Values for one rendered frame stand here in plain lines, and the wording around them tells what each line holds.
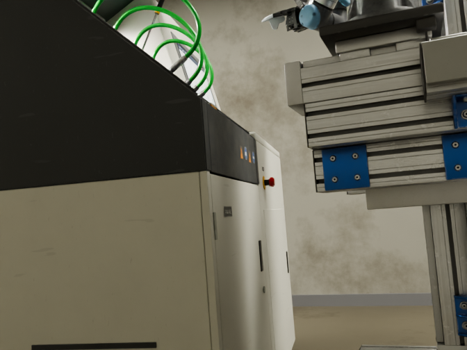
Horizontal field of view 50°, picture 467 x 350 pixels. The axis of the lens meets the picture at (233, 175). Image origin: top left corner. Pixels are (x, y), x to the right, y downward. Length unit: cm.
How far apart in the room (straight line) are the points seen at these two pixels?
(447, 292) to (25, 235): 97
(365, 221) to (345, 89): 259
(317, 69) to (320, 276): 273
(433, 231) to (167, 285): 61
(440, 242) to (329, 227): 240
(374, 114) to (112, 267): 64
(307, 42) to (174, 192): 282
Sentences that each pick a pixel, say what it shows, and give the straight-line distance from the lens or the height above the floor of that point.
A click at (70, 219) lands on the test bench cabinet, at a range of 119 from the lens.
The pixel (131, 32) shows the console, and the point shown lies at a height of 141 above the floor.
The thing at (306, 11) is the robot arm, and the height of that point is 135.
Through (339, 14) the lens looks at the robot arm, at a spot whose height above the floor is 136.
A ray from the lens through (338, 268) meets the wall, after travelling 361.
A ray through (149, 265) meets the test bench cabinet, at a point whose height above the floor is 60.
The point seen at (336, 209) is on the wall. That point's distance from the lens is 358.
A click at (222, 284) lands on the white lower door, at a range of 113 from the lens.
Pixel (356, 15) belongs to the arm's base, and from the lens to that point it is 106.
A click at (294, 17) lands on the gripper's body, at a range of 200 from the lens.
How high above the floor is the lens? 69
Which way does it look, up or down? 5 degrees up
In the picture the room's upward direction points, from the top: 4 degrees counter-clockwise
